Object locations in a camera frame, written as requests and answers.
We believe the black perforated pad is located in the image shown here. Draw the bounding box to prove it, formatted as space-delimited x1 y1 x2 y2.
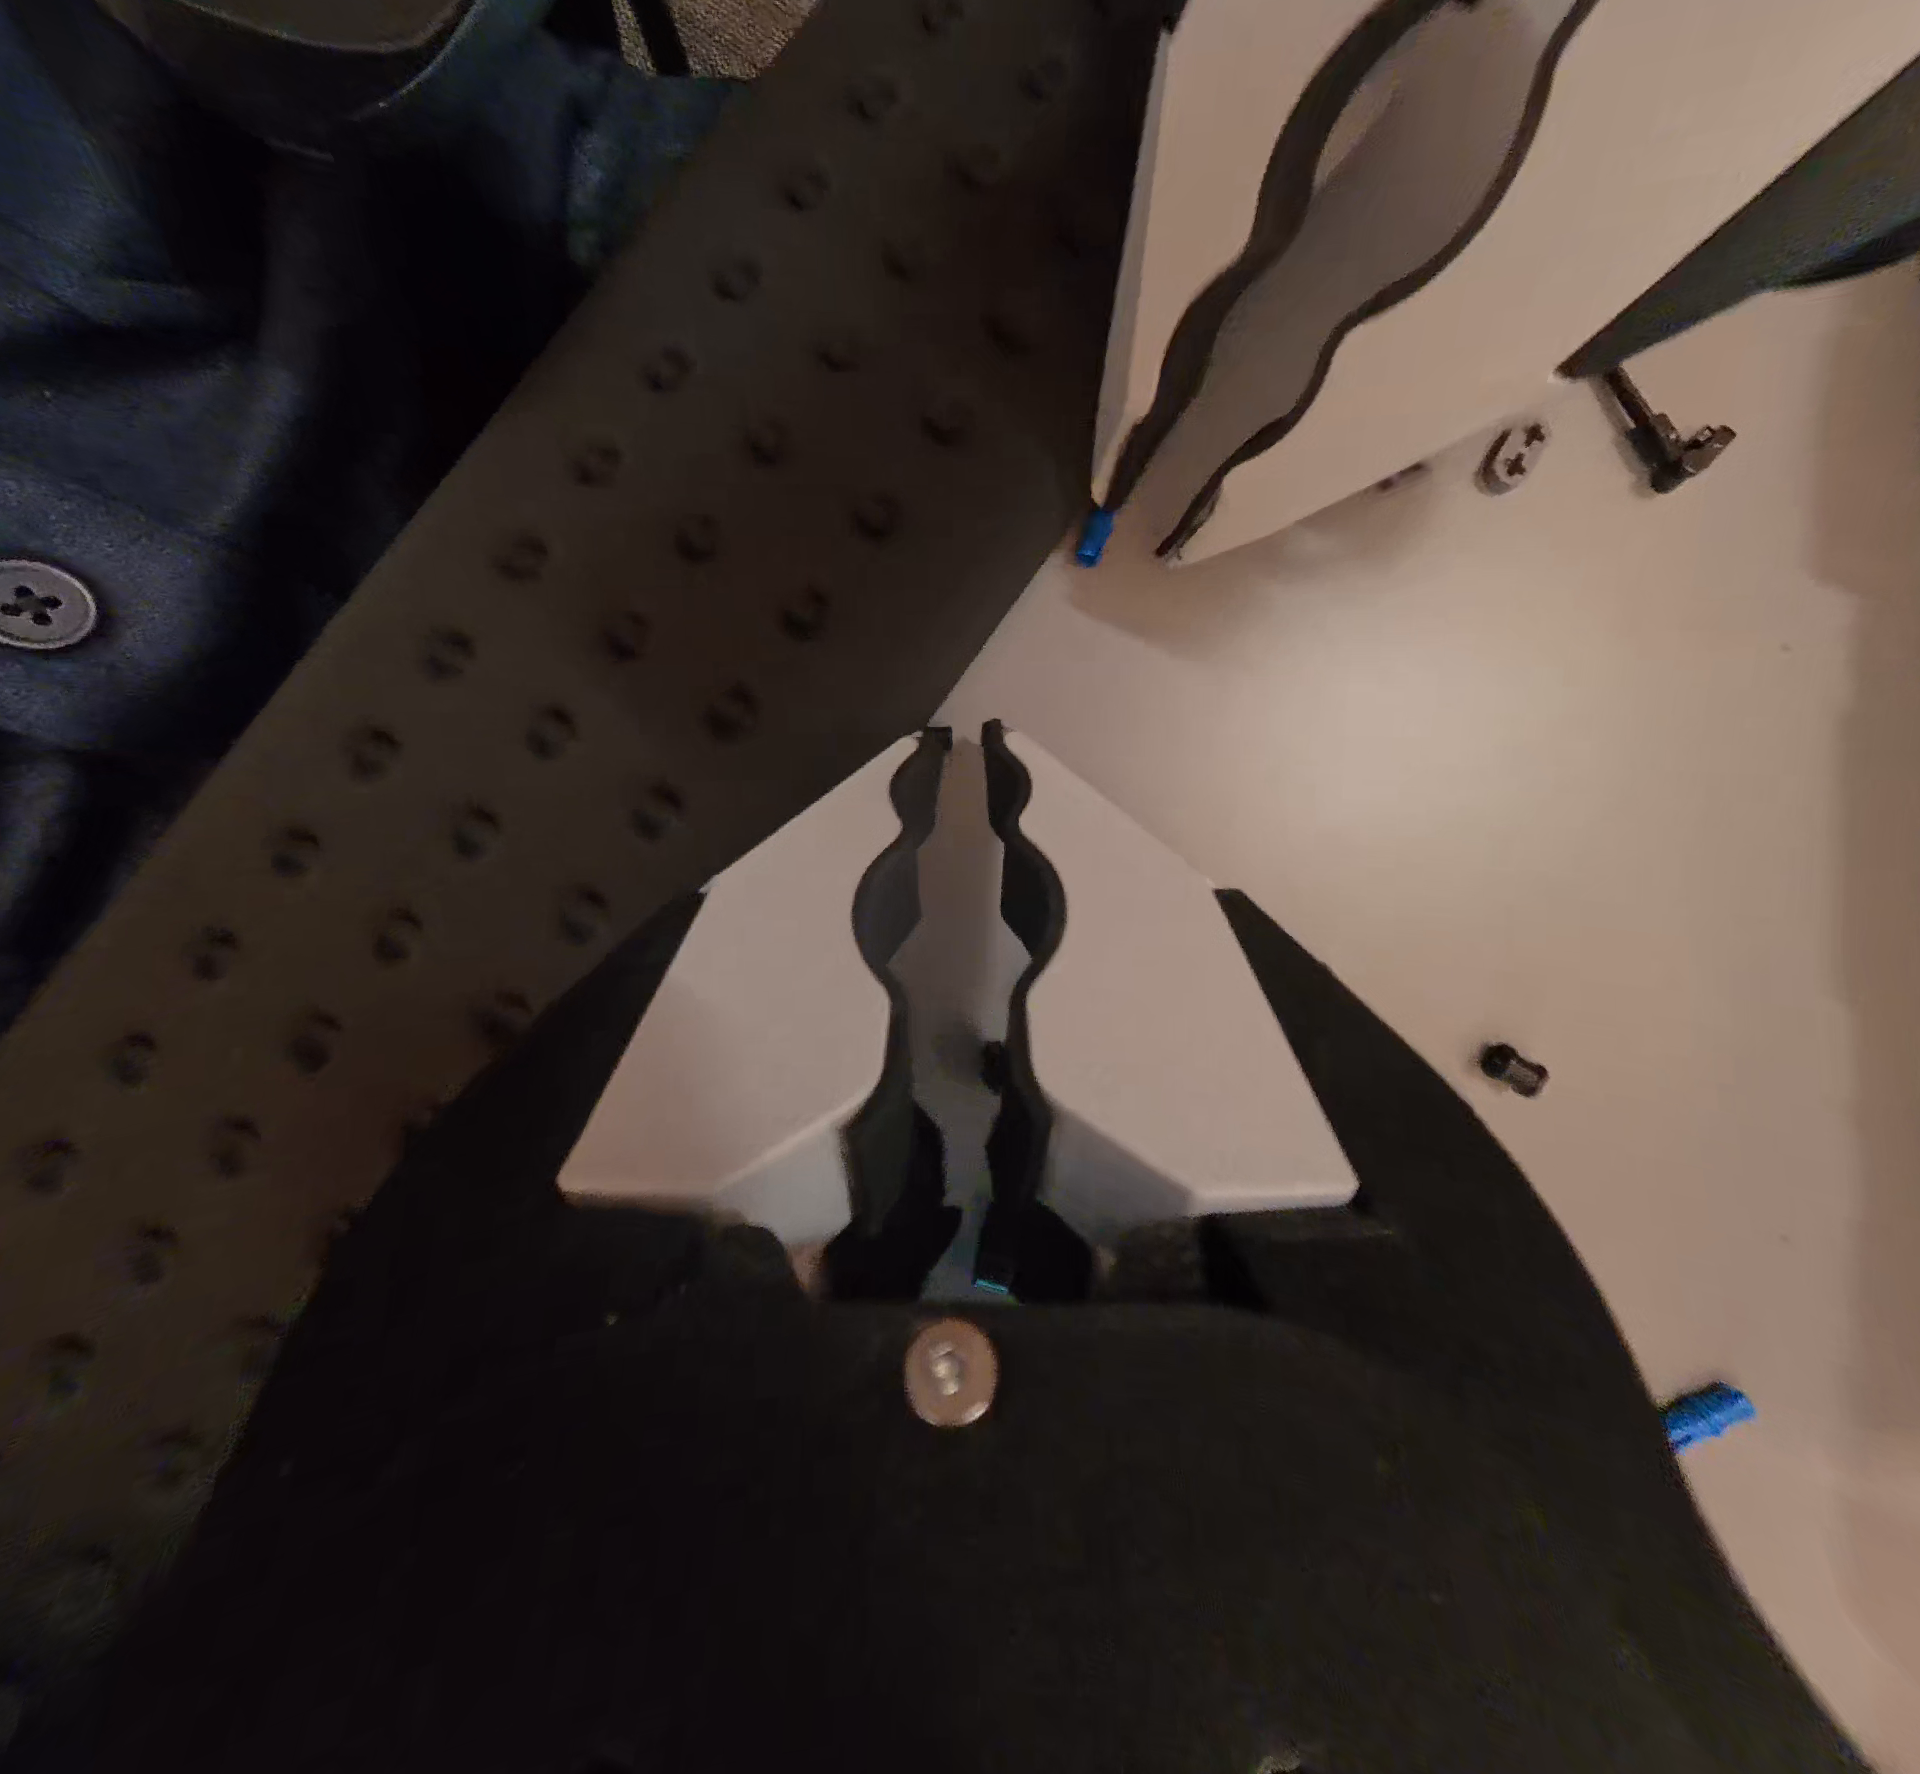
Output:
0 0 1249 1655

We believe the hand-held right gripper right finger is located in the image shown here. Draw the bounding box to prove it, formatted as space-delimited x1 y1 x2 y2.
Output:
982 719 1366 1300

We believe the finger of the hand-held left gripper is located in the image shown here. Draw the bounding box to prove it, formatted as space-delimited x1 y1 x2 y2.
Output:
1157 0 1920 559
1092 0 1520 515

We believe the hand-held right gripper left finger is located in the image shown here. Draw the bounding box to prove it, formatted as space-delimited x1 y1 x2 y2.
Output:
559 729 964 1300

